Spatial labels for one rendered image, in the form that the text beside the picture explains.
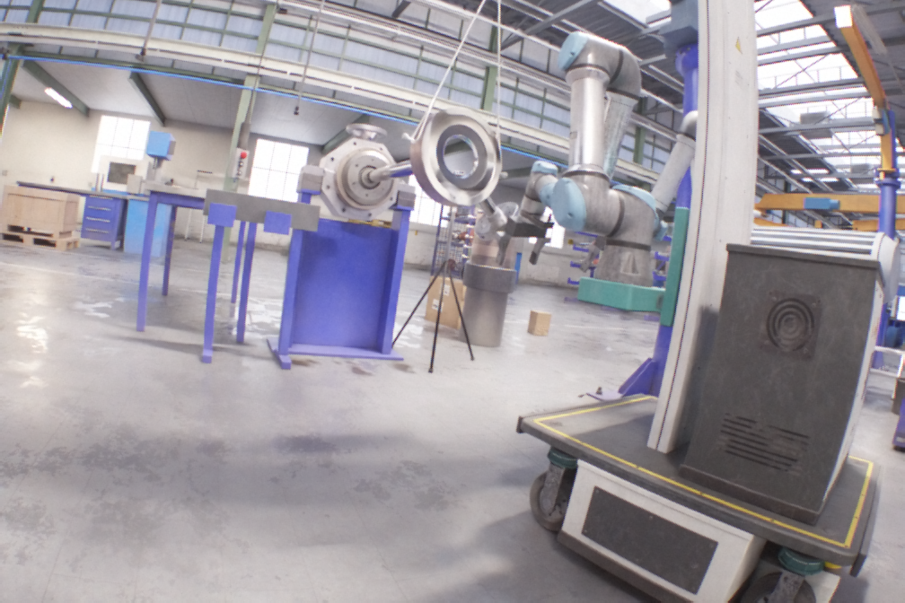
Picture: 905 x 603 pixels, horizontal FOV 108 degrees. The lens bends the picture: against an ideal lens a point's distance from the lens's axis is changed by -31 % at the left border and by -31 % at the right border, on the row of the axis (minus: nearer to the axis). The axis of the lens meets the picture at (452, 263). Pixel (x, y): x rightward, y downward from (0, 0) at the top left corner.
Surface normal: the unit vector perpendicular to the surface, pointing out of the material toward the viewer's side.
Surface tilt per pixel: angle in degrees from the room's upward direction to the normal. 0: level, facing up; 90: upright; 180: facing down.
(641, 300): 90
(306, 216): 90
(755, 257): 90
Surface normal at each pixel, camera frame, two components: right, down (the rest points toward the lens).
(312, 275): 0.46, 0.09
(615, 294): -0.79, -0.11
